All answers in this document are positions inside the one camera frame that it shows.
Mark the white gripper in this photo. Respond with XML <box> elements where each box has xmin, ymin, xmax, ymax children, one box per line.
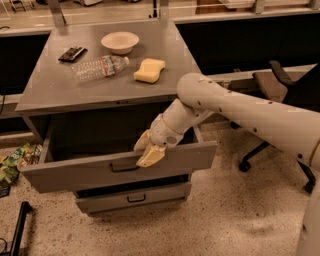
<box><xmin>134</xmin><ymin>114</ymin><xmax>183</xmax><ymax>168</ymax></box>

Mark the grey top drawer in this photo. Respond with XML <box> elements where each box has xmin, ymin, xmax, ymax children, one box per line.
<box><xmin>23</xmin><ymin>114</ymin><xmax>217</xmax><ymax>193</ymax></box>

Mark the grey drawer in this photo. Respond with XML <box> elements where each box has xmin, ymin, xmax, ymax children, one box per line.
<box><xmin>23</xmin><ymin>114</ymin><xmax>217</xmax><ymax>193</ymax></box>
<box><xmin>76</xmin><ymin>182</ymin><xmax>191</xmax><ymax>214</ymax></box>

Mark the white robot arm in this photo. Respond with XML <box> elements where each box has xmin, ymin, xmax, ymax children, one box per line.
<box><xmin>134</xmin><ymin>73</ymin><xmax>320</xmax><ymax>171</ymax></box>

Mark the grey drawer cabinet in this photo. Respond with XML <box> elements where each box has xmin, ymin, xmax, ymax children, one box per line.
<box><xmin>15</xmin><ymin>18</ymin><xmax>203</xmax><ymax>215</ymax></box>

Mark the grey bottom drawer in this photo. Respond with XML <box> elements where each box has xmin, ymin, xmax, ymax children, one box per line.
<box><xmin>76</xmin><ymin>182</ymin><xmax>191</xmax><ymax>214</ymax></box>

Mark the yellow sponge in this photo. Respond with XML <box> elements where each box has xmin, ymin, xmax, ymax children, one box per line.
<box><xmin>134</xmin><ymin>58</ymin><xmax>165</xmax><ymax>83</ymax></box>

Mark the clear plastic water bottle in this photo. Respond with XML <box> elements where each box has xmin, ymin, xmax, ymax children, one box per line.
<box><xmin>71</xmin><ymin>55</ymin><xmax>130</xmax><ymax>82</ymax></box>

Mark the white ceramic bowl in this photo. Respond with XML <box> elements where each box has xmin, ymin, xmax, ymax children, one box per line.
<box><xmin>101</xmin><ymin>32</ymin><xmax>139</xmax><ymax>55</ymax></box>

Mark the black metal stand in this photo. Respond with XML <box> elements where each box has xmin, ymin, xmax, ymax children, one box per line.
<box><xmin>9</xmin><ymin>201</ymin><xmax>32</xmax><ymax>256</ymax></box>

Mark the black office chair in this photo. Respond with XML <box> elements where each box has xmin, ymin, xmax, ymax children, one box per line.
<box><xmin>239</xmin><ymin>60</ymin><xmax>320</xmax><ymax>194</ymax></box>

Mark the green chip bag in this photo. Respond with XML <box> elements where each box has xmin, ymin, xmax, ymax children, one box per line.
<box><xmin>0</xmin><ymin>143</ymin><xmax>42</xmax><ymax>188</ymax></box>

